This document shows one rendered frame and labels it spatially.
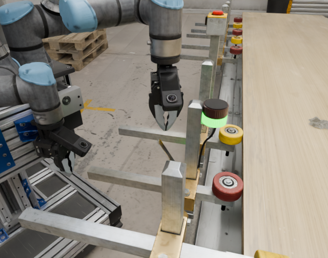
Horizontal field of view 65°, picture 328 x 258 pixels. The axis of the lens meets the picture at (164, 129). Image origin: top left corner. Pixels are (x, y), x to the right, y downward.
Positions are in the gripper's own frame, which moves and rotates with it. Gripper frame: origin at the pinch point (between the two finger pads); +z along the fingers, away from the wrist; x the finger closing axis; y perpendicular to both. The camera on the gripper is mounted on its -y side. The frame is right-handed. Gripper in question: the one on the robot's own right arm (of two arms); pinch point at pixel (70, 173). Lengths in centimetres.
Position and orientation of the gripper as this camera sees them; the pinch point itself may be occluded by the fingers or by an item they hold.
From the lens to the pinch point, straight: 88.6
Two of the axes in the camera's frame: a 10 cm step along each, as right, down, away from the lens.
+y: -9.7, -1.4, 2.1
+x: -2.5, 5.4, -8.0
